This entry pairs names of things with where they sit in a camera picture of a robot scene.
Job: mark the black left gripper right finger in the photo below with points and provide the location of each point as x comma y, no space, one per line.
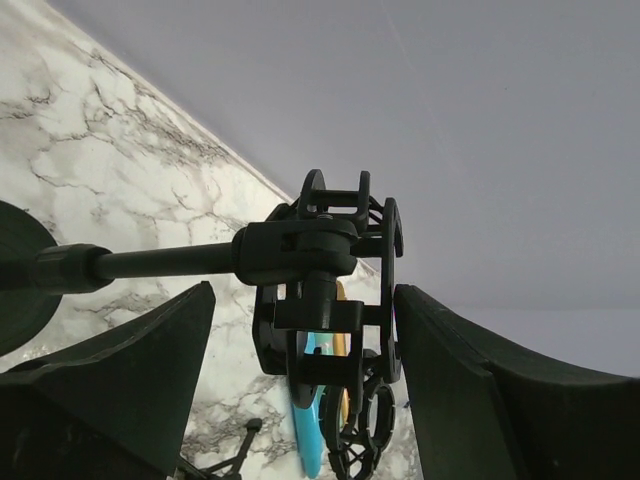
485,407

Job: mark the mint green microphone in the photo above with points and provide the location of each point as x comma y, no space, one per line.
323,343

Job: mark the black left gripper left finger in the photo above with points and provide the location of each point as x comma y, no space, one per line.
114,406

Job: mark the black tripod microphone stand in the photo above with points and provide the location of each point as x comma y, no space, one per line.
354,450

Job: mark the black round base stand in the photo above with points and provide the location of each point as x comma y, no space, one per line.
292,259

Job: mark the blue microphone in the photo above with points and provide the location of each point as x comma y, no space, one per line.
309,439

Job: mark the gold microphone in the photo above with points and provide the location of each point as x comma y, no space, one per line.
340,349

